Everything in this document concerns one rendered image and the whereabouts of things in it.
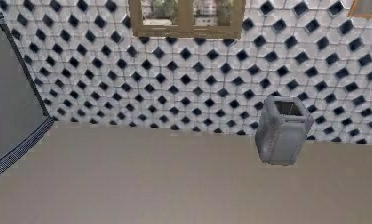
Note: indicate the brown framed window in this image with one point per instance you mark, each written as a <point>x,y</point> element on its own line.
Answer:
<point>185,28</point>

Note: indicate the grey bin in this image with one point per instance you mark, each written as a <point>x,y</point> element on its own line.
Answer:
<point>280,136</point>

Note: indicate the brown framed picture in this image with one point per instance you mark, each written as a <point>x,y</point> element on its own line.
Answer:
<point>364,10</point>

